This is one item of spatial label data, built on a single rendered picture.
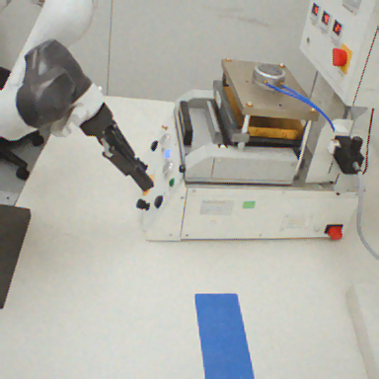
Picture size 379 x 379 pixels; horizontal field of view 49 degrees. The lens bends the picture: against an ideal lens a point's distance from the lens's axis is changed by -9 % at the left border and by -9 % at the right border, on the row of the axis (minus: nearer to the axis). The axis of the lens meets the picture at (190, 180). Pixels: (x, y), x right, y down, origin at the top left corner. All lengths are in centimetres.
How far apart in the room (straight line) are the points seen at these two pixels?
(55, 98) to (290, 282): 67
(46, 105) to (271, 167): 51
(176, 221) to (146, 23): 160
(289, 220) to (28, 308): 66
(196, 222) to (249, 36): 159
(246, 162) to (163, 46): 161
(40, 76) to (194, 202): 46
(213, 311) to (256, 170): 33
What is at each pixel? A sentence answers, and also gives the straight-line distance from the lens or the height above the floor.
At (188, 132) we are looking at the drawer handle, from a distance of 103.
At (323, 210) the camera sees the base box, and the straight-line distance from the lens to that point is 115.
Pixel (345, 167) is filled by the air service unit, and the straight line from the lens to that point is 94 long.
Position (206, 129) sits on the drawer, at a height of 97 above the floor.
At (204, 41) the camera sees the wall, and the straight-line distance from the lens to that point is 251.
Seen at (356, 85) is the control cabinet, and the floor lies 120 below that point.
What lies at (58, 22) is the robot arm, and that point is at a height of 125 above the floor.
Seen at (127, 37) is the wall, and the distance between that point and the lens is 253.
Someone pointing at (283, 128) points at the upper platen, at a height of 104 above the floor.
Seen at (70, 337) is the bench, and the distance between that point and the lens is 93.
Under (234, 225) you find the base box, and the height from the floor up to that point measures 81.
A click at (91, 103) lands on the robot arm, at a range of 90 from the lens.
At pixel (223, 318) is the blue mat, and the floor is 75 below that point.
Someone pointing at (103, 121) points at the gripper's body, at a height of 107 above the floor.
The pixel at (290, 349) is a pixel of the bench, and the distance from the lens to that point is 97.
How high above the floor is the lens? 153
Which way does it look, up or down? 37 degrees down
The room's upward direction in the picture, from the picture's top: 8 degrees clockwise
